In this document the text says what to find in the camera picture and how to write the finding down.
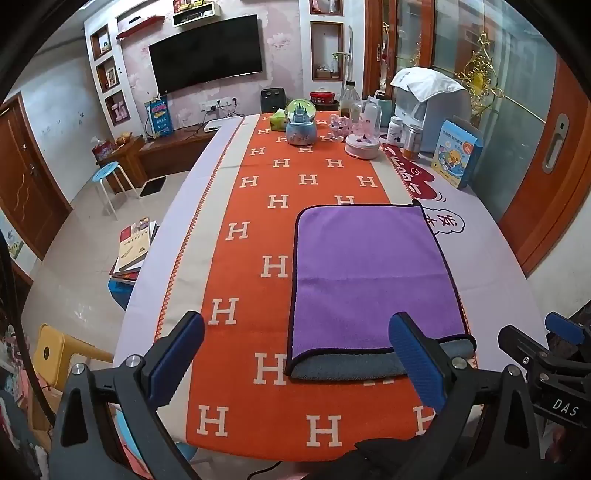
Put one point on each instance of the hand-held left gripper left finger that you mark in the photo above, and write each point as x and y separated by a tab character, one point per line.
178	355

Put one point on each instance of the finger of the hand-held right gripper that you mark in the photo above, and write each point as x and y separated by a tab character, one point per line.
564	326
519	342

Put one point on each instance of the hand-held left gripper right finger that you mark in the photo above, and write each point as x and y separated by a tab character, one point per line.
415	364

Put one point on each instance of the purple and grey towel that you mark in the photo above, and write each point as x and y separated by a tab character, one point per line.
369	277

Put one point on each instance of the orange letter-print blanket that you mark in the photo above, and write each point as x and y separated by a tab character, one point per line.
249	277

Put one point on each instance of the stack of books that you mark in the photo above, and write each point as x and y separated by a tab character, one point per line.
136	247

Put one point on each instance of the yellow plastic chair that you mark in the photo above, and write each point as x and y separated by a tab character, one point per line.
51	353

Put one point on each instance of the wooden glass sliding door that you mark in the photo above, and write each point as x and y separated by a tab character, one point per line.
549	184

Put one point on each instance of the black floor mat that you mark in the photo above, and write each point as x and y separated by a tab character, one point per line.
153	187

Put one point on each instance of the blue round stool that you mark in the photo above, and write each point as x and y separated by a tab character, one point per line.
107	174

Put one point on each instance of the blue duck picture box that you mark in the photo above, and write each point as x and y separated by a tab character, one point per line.
455	157

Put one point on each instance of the wooden television cabinet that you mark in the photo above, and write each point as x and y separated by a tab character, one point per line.
171	147

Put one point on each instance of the red gift box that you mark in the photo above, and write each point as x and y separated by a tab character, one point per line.
104	148

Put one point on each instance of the orange jar silver lid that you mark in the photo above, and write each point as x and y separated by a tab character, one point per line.
412	143

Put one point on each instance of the brown wooden door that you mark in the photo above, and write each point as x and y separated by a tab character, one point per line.
27	184

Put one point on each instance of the white pill bottle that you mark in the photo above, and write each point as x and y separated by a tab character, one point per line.
395	133

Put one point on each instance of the white router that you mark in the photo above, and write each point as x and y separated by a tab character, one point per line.
217	125

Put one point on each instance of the white water dispenser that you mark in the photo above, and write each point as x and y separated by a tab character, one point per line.
434	124

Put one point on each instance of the pink glass dome ornament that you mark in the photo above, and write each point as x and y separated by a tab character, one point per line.
364	134

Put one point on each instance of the blue cartoon box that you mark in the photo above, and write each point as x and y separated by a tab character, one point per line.
159	117

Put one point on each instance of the pink toy figure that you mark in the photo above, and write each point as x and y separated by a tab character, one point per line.
338	127

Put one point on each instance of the pale green kettle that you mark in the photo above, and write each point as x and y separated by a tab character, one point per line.
382	113

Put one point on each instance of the green tissue box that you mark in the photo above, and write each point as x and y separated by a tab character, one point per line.
279	119

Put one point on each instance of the blue castle snow globe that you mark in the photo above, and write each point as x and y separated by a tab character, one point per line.
301	122

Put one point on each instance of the gold door ornament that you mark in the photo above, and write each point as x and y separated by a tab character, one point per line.
480	69

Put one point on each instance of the black small heater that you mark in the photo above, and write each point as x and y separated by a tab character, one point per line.
272	99

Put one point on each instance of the clear plastic bottle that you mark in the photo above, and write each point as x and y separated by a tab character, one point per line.
350	99

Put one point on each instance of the white cloth cover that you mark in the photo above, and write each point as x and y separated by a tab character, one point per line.
427	83

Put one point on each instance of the red pot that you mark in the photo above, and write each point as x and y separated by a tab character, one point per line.
324	99

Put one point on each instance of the black flat television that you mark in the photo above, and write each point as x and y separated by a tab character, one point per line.
205	53

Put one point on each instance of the white wall socket strip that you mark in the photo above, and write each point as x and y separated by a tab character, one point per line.
216	103

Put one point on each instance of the white wall shelf unit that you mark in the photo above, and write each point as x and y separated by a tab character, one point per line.
121	69

